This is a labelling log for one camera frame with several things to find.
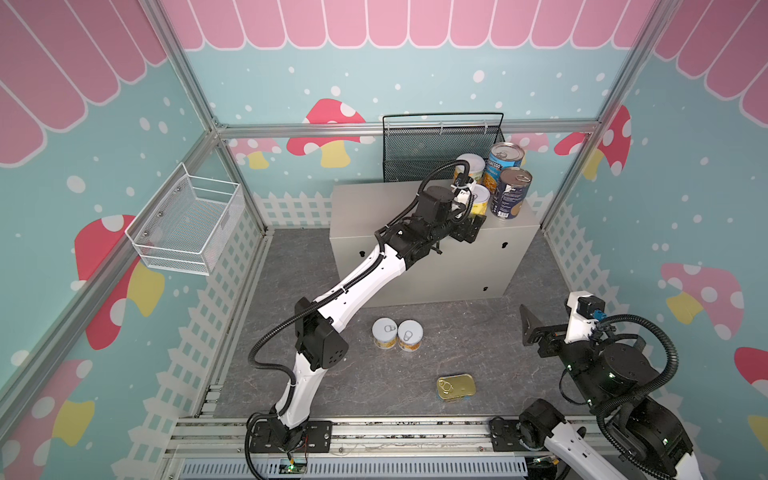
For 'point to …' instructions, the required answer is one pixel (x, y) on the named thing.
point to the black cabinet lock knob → (504, 244)
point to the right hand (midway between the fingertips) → (543, 305)
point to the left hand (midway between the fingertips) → (468, 214)
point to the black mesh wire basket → (415, 144)
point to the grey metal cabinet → (480, 269)
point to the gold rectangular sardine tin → (455, 386)
